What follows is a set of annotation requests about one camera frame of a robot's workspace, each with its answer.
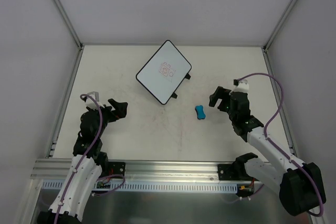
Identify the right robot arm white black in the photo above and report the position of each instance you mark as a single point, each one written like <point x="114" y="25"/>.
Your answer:
<point x="298" y="185"/>

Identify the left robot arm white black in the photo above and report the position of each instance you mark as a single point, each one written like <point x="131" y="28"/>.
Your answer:
<point x="89" y="164"/>

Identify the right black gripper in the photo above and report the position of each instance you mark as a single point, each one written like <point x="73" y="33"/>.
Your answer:
<point x="225" y="99"/>

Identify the aluminium front rail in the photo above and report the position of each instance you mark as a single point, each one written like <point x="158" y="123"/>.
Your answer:
<point x="147" y="171"/>

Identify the white slotted cable duct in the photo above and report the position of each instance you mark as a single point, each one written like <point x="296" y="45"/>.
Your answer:
<point x="222" y="188"/>

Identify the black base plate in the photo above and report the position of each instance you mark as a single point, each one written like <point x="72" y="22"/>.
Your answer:
<point x="228" y="172"/>
<point x="115" y="168"/>

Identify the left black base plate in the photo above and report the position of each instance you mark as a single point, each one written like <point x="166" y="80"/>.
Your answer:
<point x="115" y="168"/>

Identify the blue whiteboard eraser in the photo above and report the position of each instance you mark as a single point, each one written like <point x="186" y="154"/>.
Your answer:
<point x="200" y="112"/>

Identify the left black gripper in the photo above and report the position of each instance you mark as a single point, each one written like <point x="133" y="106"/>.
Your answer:
<point x="109" y="112"/>

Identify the white whiteboard black frame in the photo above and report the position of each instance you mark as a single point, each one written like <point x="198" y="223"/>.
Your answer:
<point x="164" y="72"/>

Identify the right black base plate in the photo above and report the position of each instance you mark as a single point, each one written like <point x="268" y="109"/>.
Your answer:
<point x="228" y="172"/>

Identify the left aluminium frame post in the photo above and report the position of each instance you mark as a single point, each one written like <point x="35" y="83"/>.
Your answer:
<point x="61" y="10"/>

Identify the aluminium frame post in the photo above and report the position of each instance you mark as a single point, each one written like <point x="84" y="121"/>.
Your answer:
<point x="61" y="10"/>
<point x="290" y="6"/>

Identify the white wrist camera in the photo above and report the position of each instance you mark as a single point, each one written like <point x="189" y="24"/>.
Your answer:
<point x="92" y="100"/>
<point x="241" y="86"/>

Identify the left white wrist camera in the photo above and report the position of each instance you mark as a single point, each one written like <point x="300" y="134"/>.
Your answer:
<point x="92" y="100"/>

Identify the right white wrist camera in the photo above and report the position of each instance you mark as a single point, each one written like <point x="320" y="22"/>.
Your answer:
<point x="241" y="86"/>

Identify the right aluminium frame post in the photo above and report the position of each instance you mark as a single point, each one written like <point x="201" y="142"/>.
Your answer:
<point x="290" y="6"/>

